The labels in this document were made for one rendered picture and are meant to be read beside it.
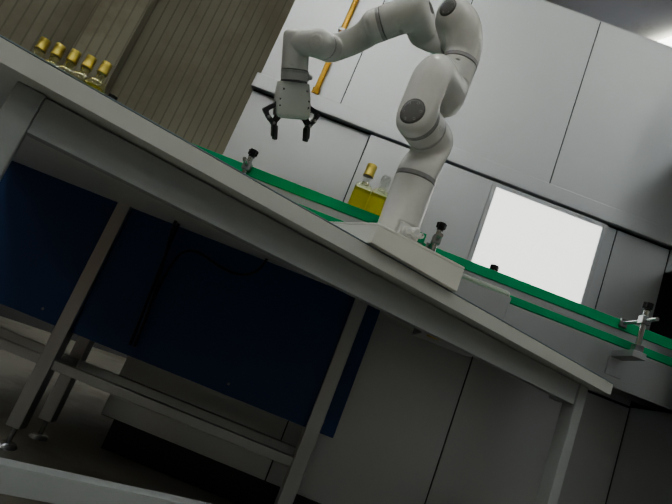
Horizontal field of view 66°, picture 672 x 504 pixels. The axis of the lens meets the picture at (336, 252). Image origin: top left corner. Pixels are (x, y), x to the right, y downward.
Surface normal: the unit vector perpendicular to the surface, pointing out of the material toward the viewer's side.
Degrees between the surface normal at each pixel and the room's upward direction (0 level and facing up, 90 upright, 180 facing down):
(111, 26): 90
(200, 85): 90
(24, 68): 90
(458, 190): 90
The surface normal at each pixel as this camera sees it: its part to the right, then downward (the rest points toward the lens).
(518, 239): 0.04, -0.21
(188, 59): 0.51, 0.01
